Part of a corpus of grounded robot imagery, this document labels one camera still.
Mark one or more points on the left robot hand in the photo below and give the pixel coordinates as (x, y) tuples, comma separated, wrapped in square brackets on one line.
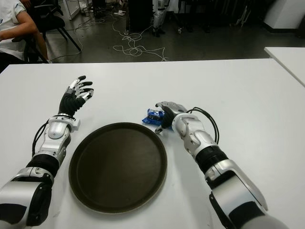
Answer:
[(69, 101)]

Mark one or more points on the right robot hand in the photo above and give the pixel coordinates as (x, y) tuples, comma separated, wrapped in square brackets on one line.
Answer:
[(175, 108)]

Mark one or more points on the blue Oreo cookie package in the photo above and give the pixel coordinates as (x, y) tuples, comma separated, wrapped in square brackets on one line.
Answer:
[(152, 117)]

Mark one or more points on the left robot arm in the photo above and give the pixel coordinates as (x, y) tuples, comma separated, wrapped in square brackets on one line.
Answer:
[(54, 133)]

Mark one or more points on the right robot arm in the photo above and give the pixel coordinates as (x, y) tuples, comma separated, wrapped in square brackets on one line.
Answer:
[(202, 140)]

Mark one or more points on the round brown tray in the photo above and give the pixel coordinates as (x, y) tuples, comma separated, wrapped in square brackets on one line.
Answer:
[(118, 167)]

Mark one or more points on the black office chair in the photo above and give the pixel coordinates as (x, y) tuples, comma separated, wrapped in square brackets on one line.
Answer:
[(51, 20)]

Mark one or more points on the white low cabinet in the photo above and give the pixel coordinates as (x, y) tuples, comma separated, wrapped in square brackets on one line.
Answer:
[(69, 9)]

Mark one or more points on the seated person white shirt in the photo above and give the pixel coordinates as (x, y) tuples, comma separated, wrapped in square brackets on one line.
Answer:
[(14, 26)]

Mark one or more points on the black wheeled cabinet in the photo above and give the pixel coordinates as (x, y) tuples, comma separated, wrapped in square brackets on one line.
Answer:
[(140, 14)]

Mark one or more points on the white power strip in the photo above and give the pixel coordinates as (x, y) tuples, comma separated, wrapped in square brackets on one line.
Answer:
[(119, 12)]

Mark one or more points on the white side table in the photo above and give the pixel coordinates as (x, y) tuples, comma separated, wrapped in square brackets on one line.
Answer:
[(290, 59)]

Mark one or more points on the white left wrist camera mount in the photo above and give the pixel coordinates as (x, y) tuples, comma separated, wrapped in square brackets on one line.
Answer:
[(75, 125)]

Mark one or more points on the white pedestal black base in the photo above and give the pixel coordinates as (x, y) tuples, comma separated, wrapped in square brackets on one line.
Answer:
[(283, 12)]

